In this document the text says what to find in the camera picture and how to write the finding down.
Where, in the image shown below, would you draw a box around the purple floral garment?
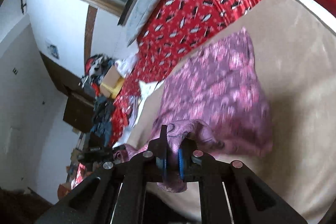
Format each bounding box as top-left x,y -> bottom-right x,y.
115,27 -> 274,193

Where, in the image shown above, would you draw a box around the pile of dark clothes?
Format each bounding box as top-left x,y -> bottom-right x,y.
79,53 -> 116,96

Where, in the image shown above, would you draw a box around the dark wooden cabinet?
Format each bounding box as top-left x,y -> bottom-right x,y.
40,53 -> 95,133

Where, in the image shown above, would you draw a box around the cardboard box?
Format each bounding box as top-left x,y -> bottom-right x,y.
100,65 -> 121,89

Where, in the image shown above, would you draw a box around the white papers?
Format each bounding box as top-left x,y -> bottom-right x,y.
124,81 -> 164,136

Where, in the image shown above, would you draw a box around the red penguin print bedsheet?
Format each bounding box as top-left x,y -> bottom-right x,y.
71,0 -> 276,188

